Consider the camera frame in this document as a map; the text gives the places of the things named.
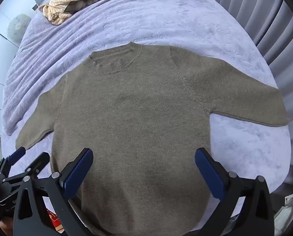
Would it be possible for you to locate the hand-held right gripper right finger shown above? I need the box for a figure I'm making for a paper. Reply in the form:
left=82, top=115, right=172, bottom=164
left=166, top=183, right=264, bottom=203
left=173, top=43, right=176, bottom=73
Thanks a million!
left=195, top=148, right=276, bottom=236

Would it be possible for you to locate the dark grey garment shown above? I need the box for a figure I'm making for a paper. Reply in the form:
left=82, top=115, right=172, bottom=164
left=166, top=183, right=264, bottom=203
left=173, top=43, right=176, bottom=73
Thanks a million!
left=63, top=0, right=110, bottom=13

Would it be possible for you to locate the lavender embossed blanket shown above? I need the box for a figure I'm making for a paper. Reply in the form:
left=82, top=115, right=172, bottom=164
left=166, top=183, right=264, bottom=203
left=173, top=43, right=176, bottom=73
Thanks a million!
left=1, top=0, right=292, bottom=236

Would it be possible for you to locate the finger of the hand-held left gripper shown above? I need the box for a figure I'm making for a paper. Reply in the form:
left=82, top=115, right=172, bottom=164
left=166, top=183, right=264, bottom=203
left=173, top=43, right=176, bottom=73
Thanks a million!
left=0, top=147, right=26, bottom=177
left=0, top=152, right=51, bottom=190

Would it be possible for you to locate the person's left hand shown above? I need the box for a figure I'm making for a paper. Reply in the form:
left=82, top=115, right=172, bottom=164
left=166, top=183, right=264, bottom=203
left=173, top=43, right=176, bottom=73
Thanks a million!
left=0, top=220, right=15, bottom=236

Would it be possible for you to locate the red box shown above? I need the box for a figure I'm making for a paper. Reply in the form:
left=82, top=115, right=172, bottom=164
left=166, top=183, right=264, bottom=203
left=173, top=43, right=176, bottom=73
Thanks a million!
left=46, top=208, right=64, bottom=233

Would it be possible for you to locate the olive brown knit sweater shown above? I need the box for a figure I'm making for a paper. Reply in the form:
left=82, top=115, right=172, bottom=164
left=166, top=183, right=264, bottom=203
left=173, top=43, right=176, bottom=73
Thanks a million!
left=15, top=42, right=292, bottom=236

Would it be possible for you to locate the grey pleated curtain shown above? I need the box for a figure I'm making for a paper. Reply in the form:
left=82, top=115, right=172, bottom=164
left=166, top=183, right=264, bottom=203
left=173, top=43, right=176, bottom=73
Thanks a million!
left=198, top=0, right=293, bottom=168

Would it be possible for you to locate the white round plush pillow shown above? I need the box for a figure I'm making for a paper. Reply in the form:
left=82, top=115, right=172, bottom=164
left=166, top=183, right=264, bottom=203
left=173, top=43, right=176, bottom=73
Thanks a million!
left=7, top=13, right=32, bottom=47

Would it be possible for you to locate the white crumpled cloth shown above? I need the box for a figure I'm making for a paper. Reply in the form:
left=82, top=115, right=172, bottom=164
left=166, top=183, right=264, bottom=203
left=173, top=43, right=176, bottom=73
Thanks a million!
left=274, top=189, right=293, bottom=236

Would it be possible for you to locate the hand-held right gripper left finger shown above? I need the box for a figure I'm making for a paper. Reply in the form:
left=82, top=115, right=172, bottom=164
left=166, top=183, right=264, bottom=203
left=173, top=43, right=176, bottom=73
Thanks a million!
left=13, top=147, right=94, bottom=236

